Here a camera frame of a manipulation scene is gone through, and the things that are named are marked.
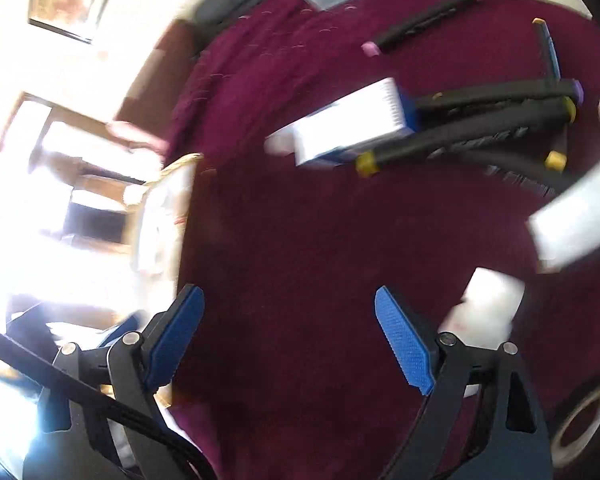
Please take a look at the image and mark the maroon blanket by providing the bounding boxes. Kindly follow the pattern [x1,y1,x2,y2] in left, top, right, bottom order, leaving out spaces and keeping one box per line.
[165,0,600,480]

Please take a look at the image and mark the black marker purple cap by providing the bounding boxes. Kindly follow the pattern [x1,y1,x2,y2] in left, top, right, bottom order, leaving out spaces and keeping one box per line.
[415,79,585,111]

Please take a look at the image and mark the white tube orange cap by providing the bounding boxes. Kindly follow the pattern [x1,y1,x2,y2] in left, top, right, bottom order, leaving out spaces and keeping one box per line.
[264,77,423,168]

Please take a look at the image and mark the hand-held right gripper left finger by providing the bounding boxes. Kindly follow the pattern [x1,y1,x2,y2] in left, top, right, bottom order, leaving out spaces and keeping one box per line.
[22,284,216,480]

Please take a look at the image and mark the black marker yellow caps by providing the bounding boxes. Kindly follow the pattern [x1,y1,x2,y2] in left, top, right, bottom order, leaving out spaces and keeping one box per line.
[355,97,578,178]
[430,135,568,173]

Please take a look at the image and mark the blue pen yellow tip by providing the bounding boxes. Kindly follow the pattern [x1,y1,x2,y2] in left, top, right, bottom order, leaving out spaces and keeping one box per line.
[531,17,563,83]

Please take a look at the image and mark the gold rimmed white tray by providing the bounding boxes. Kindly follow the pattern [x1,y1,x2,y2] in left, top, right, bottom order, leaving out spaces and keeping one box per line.
[125,152,206,411]

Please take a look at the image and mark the black marker white print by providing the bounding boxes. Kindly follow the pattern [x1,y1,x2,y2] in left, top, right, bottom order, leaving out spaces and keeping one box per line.
[485,162,561,198]

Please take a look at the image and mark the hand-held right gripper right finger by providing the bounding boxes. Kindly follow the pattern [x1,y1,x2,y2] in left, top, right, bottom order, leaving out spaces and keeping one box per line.
[374,286,553,480]

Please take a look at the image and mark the white bottle red label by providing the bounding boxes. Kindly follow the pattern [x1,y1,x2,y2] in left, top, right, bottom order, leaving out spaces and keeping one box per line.
[440,267,526,348]

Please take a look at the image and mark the adhesive tape roll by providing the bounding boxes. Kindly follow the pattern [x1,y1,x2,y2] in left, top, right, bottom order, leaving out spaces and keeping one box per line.
[550,380,600,471]

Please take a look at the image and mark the black marker pink caps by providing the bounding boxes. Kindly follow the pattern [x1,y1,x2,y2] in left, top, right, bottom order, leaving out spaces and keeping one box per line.
[361,0,485,57]

